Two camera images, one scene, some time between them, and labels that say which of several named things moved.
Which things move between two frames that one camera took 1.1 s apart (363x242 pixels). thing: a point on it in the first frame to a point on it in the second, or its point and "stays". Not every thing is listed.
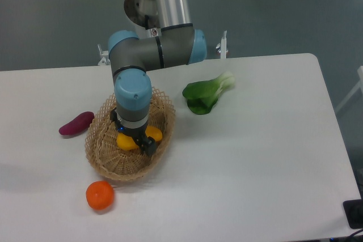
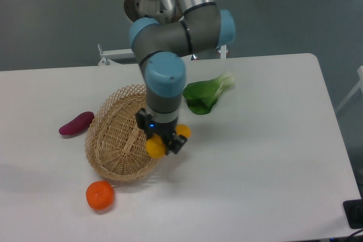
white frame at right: (360, 73) stays
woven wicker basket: (105, 155) stays
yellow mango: (126, 141) to (155, 146)
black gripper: (144, 143) to (164, 124)
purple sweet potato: (79, 123) stays
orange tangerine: (100, 195) stays
